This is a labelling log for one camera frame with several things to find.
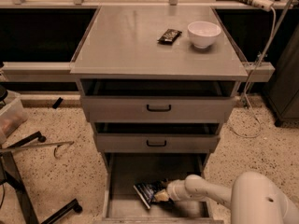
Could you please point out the small black floor object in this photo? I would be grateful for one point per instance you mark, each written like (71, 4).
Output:
(57, 103)

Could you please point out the white ceramic bowl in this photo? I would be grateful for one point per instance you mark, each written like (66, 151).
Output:
(203, 34)

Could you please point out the black snack packet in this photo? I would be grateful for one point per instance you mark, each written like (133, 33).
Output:
(169, 36)

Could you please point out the clear plastic storage bin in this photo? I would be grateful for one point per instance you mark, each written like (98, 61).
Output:
(12, 115)

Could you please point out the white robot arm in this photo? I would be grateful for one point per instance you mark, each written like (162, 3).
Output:
(253, 198)

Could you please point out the blue chip bag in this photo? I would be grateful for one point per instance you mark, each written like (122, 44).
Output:
(146, 191)

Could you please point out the grey drawer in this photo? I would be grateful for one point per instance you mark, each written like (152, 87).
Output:
(122, 205)
(149, 101)
(156, 137)

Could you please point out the middle grey drawer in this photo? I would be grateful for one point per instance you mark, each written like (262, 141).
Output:
(156, 137)

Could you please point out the bottom grey drawer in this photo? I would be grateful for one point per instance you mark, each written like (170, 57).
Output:
(122, 205)

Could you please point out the thin metal rod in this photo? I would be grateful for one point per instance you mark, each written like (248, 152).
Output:
(57, 144)

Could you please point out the dark grey side cabinet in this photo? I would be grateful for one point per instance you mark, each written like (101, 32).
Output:
(282, 91)

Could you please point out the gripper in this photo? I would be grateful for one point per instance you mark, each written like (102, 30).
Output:
(172, 191)

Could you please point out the top grey drawer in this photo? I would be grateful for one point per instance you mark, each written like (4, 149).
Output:
(149, 101)

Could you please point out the grey drawer cabinet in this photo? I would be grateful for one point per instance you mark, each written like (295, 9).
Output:
(123, 44)

